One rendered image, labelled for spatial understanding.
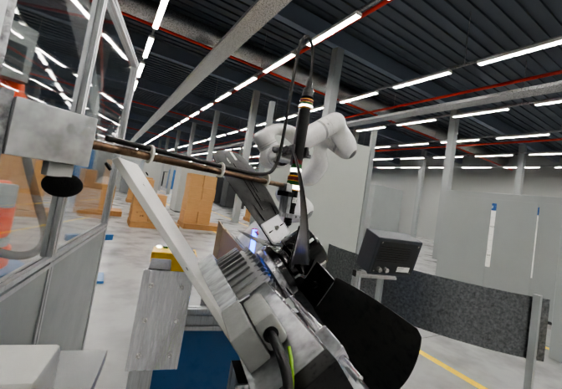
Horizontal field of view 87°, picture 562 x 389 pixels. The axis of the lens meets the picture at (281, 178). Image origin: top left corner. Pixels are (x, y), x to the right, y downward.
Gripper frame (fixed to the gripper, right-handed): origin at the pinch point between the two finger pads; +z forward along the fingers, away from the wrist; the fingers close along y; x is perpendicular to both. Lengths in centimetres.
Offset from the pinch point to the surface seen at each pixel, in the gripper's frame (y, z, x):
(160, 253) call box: 34, -31, -42
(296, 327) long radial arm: 11, 40, -35
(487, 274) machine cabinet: -538, -310, -97
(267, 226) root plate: 8.6, 7.7, -23.0
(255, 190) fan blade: 12.2, 3.3, -13.9
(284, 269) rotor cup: 5.2, 16.3, -32.0
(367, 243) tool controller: -57, -37, -30
